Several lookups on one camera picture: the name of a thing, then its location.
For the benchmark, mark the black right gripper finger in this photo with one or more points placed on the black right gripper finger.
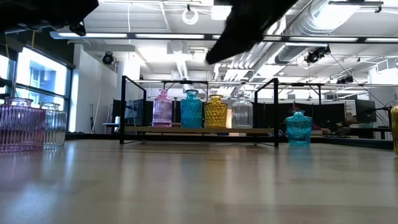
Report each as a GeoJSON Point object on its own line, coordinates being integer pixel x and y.
{"type": "Point", "coordinates": [228, 35]}
{"type": "Point", "coordinates": [248, 37]}

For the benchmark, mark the clear large ribbed glass jar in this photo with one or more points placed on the clear large ribbed glass jar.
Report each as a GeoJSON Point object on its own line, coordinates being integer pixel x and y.
{"type": "Point", "coordinates": [242, 115]}

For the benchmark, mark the yellow diamond-textured glass vase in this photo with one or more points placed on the yellow diamond-textured glass vase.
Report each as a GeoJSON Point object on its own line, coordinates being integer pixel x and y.
{"type": "Point", "coordinates": [216, 113]}

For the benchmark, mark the teal wide textured glass vase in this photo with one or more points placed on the teal wide textured glass vase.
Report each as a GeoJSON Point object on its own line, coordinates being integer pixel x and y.
{"type": "Point", "coordinates": [191, 112]}

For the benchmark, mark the pink tall ribbed glass vase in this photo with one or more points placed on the pink tall ribbed glass vase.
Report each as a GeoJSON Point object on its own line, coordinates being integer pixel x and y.
{"type": "Point", "coordinates": [162, 112]}

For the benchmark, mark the clear squat ribbed glass vase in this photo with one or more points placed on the clear squat ribbed glass vase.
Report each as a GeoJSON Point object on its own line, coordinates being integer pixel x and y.
{"type": "Point", "coordinates": [56, 127]}

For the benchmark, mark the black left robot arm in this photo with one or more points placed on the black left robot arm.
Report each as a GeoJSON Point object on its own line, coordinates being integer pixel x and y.
{"type": "Point", "coordinates": [37, 12]}

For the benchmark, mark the wooden shelf with black rails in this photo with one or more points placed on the wooden shelf with black rails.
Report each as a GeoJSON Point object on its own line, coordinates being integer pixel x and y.
{"type": "Point", "coordinates": [140, 129]}

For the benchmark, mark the white LED light bar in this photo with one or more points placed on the white LED light bar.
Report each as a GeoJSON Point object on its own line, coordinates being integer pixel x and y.
{"type": "Point", "coordinates": [379, 40]}
{"type": "Point", "coordinates": [93, 35]}
{"type": "Point", "coordinates": [169, 36]}
{"type": "Point", "coordinates": [323, 39]}

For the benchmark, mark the black ceiling track light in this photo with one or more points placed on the black ceiling track light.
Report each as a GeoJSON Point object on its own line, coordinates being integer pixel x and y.
{"type": "Point", "coordinates": [315, 56]}
{"type": "Point", "coordinates": [345, 80]}

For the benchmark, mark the black partition curtain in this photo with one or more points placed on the black partition curtain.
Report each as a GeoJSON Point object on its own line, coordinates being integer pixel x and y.
{"type": "Point", "coordinates": [264, 116]}

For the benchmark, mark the person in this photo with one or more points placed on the person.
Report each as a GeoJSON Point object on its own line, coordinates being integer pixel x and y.
{"type": "Point", "coordinates": [320, 129]}

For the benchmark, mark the background computer monitor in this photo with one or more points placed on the background computer monitor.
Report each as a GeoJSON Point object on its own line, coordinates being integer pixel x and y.
{"type": "Point", "coordinates": [366, 111]}
{"type": "Point", "coordinates": [136, 112]}

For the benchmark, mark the dark background desk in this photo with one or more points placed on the dark background desk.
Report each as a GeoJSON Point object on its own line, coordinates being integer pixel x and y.
{"type": "Point", "coordinates": [367, 129]}

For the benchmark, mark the large window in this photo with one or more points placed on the large window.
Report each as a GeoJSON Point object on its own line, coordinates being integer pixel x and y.
{"type": "Point", "coordinates": [40, 77]}

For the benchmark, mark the pink squat ribbed glass vase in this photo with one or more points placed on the pink squat ribbed glass vase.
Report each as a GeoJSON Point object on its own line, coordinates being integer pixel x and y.
{"type": "Point", "coordinates": [21, 127]}

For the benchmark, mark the white ventilation duct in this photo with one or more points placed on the white ventilation duct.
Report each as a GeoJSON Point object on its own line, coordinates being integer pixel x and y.
{"type": "Point", "coordinates": [183, 73]}

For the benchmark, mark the black metal background frame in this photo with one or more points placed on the black metal background frame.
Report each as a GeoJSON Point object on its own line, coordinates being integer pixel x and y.
{"type": "Point", "coordinates": [174, 81]}
{"type": "Point", "coordinates": [298, 84]}

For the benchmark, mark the black dome security camera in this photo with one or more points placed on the black dome security camera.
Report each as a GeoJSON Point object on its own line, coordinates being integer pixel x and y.
{"type": "Point", "coordinates": [108, 58]}

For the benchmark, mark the black aluminium table frame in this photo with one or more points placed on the black aluminium table frame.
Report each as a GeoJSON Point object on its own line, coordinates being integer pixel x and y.
{"type": "Point", "coordinates": [93, 136]}

